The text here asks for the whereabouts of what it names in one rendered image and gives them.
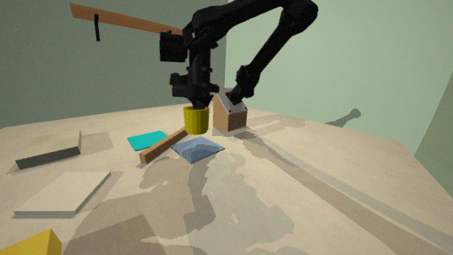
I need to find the orange flat bar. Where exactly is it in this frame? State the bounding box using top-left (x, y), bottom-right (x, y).
top-left (139, 127), bottom-right (188, 164)

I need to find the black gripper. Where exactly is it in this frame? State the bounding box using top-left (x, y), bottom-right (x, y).
top-left (172, 62), bottom-right (219, 110)

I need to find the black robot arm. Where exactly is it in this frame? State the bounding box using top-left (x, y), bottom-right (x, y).
top-left (159, 0), bottom-right (319, 105)

